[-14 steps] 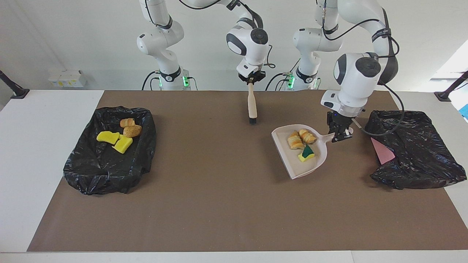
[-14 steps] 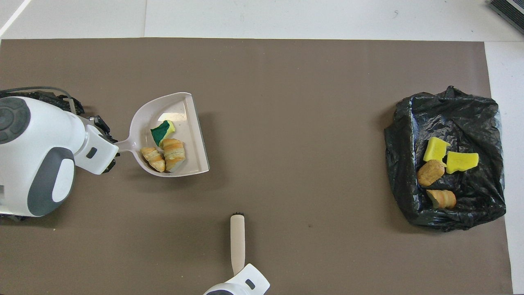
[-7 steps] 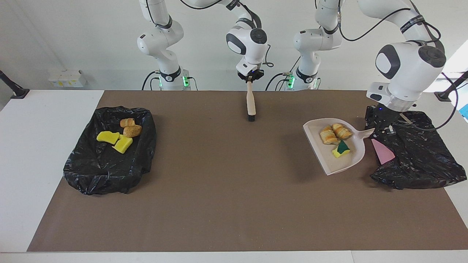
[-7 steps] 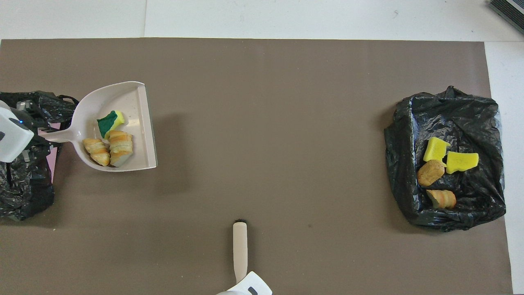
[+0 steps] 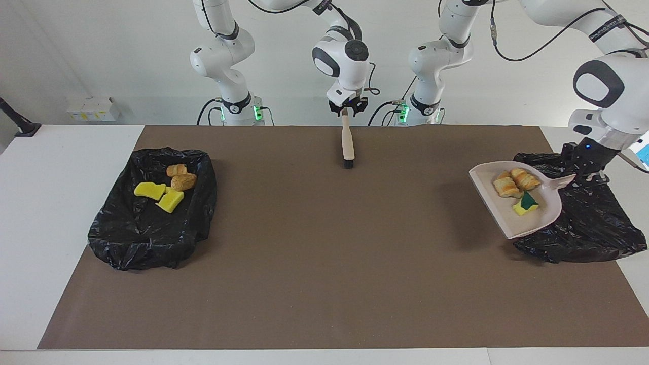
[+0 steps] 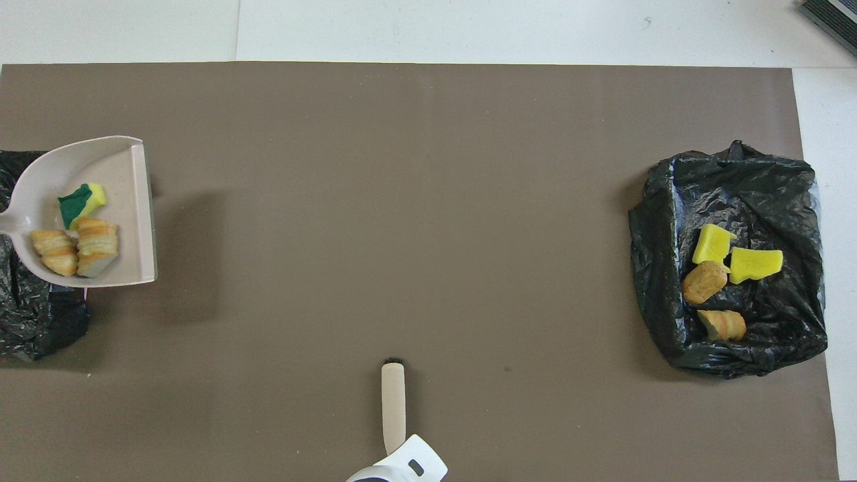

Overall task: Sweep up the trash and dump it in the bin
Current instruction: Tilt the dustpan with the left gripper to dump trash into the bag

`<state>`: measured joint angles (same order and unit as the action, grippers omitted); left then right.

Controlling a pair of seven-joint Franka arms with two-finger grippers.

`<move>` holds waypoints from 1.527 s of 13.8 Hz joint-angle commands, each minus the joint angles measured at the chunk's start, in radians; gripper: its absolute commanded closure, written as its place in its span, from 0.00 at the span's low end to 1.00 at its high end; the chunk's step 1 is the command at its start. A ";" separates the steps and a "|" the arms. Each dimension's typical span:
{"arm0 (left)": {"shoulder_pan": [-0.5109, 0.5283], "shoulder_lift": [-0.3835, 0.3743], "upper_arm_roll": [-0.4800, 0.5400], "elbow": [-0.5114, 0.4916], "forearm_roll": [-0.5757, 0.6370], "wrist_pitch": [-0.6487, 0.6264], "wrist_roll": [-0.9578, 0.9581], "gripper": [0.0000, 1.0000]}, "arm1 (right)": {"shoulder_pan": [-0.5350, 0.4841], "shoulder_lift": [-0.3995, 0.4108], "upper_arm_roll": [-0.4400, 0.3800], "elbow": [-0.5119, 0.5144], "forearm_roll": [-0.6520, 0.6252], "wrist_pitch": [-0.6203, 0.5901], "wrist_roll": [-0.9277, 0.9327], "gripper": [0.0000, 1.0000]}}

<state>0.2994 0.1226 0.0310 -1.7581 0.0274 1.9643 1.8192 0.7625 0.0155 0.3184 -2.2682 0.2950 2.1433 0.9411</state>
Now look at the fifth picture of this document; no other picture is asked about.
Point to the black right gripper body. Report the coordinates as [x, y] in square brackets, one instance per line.
[350, 105]

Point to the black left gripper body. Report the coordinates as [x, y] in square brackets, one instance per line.
[588, 159]

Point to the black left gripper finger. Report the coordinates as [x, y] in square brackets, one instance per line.
[593, 185]
[594, 178]

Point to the beige hand brush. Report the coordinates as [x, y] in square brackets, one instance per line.
[348, 142]

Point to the striped croissant pastry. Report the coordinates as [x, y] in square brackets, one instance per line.
[176, 170]
[527, 179]

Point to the beige plastic dustpan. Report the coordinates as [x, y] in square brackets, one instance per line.
[537, 223]

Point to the green and yellow sponge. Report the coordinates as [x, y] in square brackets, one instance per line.
[527, 204]

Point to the pale bread piece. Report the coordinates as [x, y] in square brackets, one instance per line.
[506, 186]

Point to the brown bread roll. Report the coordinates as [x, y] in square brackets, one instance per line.
[183, 182]

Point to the yellow sponge piece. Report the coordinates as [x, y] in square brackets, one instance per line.
[149, 190]
[170, 202]

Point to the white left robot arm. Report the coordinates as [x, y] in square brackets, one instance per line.
[608, 86]

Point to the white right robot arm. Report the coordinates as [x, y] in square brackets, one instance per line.
[345, 56]

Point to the crumpled black trash bag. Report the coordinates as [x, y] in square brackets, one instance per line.
[593, 228]

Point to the black bag lined bin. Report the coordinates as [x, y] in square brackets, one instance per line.
[152, 233]

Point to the blue object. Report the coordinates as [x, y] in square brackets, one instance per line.
[645, 154]

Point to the brown table mat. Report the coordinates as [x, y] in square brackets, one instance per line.
[324, 314]

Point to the white wall socket boxes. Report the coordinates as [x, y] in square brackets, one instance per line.
[91, 109]

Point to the black camera stand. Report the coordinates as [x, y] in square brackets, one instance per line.
[23, 126]

